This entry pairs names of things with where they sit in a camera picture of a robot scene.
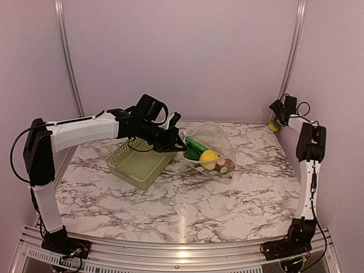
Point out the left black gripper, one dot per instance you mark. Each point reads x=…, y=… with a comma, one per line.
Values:
x=172, y=137

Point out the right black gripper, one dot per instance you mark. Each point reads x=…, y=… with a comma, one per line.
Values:
x=276, y=107

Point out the green bell pepper toy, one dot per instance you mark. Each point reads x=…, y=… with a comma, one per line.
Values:
x=274, y=126

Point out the clear zip top bag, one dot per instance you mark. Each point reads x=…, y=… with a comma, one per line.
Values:
x=212, y=136

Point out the yellow lemon toy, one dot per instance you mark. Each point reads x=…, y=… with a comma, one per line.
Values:
x=208, y=159

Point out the brown red potato toy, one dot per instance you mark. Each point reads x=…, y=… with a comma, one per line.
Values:
x=228, y=165

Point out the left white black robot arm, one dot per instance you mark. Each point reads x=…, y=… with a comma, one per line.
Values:
x=47, y=138

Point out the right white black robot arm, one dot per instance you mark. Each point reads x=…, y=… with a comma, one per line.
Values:
x=310, y=152

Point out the pale green perforated basket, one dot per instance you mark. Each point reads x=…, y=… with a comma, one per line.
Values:
x=136, y=163

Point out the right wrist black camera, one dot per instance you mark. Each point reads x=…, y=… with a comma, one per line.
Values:
x=290, y=104

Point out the wrist black camera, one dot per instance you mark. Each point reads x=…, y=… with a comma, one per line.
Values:
x=290, y=104
x=149, y=108

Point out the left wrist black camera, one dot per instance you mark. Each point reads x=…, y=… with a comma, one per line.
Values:
x=149, y=108

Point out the right aluminium frame post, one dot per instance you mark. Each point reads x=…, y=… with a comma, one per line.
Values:
x=294, y=48

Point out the front aluminium rail base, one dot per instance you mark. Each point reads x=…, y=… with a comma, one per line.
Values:
x=112, y=255

